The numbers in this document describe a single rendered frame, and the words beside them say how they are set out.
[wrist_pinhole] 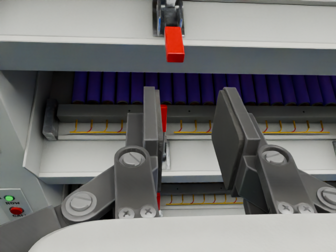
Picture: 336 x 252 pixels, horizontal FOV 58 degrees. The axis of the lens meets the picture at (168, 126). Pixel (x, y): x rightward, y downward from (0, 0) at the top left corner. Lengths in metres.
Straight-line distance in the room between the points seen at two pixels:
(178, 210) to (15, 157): 0.31
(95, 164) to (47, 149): 0.07
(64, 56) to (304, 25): 0.22
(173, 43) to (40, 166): 0.28
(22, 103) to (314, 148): 0.39
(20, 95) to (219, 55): 0.22
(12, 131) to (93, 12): 0.16
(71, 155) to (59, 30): 0.19
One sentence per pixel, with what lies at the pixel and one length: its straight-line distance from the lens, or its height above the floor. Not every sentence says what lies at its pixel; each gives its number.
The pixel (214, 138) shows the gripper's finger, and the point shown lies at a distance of 0.15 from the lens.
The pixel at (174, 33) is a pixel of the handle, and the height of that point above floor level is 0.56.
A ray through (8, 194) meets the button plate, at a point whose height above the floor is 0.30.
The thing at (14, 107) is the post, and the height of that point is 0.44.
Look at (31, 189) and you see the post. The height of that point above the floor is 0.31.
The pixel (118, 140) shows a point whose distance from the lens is 0.42.
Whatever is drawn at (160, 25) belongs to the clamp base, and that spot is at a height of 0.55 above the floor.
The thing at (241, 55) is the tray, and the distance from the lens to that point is 0.30.
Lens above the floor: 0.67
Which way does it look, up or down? 46 degrees down
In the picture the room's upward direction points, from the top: 5 degrees clockwise
